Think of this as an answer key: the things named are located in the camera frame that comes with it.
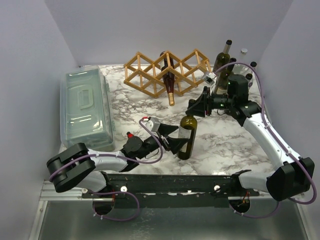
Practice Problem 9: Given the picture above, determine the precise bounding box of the clear plastic storage box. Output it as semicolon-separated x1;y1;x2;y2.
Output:
60;65;115;152

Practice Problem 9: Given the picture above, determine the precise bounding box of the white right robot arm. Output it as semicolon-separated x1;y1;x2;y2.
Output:
185;74;315;202

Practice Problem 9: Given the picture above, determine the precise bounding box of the clear squat glass bottle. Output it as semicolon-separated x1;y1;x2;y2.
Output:
233;48;248;74

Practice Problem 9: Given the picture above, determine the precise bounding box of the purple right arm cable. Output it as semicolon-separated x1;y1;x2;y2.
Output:
213;62;317;219

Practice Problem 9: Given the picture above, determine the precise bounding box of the aluminium extrusion rail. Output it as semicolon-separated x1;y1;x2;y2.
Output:
39;179;88;201

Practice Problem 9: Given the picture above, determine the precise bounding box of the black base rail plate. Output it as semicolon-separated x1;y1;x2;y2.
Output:
82;174;259;209

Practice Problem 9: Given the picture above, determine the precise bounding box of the green wine bottle brown label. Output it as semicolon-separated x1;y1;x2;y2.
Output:
212;39;233;83

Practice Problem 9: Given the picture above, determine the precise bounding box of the red bottle gold foil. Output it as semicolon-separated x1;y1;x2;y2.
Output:
159;57;175;107

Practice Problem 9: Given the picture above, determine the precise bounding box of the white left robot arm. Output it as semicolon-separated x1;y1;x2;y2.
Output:
46;118;188;198

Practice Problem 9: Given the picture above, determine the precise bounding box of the green bottle silver foil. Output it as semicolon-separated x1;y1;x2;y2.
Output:
245;73;253;89

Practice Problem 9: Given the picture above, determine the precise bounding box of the red black utility knife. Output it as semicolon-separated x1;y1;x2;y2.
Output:
126;131;134;139

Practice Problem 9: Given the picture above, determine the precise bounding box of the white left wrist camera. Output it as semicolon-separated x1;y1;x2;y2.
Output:
143;117;161;133

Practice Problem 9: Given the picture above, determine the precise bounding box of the clear tall bottle blue label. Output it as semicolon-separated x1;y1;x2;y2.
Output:
250;61;258;69

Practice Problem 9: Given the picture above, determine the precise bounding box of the wooden wine rack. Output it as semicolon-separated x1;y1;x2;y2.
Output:
123;49;213;98

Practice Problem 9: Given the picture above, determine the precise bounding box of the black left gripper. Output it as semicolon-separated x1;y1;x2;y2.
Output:
137;123;189;160

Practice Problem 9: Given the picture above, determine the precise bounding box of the dark bottle black neck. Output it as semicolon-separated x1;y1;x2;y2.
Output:
177;115;198;160
213;64;235;95

